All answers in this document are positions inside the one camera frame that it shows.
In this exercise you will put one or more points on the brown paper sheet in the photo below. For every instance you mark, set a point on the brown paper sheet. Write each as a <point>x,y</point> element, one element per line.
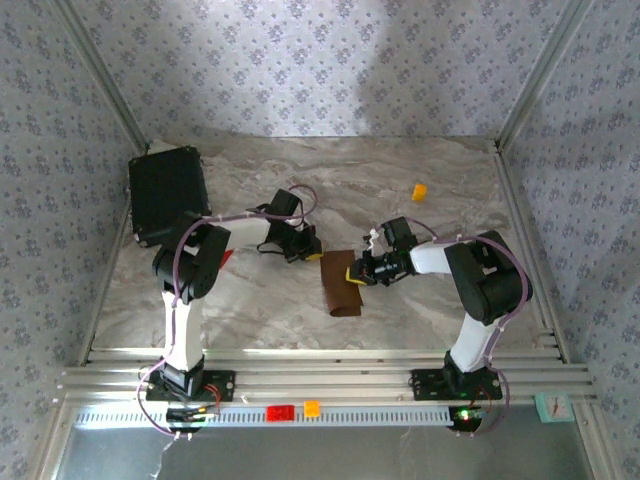
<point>340,292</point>

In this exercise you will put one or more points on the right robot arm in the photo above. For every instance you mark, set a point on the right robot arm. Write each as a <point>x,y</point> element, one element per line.
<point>490,285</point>

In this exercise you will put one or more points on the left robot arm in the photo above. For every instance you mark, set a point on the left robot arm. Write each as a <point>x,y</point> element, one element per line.
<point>185,330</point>

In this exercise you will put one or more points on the grey metal sheet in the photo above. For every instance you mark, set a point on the grey metal sheet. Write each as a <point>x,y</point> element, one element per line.
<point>325,455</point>

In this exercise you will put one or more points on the teal square clock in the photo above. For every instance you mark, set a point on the teal square clock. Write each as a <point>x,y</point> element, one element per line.
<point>553,408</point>

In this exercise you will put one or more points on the small orange block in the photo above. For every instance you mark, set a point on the small orange block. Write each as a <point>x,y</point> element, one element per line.
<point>419,193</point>

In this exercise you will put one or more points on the black case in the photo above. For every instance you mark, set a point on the black case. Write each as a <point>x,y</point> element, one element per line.
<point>165,190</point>

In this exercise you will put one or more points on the orange reflective block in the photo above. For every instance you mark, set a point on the orange reflective block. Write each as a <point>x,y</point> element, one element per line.
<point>312,409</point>

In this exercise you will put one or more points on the red reflective block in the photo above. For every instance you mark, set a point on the red reflective block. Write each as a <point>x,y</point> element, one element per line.
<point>280,413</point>

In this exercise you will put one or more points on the aluminium mounting rail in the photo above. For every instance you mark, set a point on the aluminium mounting rail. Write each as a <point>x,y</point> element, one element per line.
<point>325,380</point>

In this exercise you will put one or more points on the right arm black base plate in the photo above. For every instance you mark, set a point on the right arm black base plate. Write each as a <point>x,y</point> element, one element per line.
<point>425,385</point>

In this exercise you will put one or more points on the aluminium side rail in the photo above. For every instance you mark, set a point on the aluminium side rail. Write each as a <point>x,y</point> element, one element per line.
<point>117,245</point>
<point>522,225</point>

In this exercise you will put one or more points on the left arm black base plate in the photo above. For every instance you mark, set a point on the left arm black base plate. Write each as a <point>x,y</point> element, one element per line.
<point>225,385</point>

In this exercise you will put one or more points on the aluminium corner post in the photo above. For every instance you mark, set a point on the aluminium corner post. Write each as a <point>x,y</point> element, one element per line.
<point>539,75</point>
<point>102,75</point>

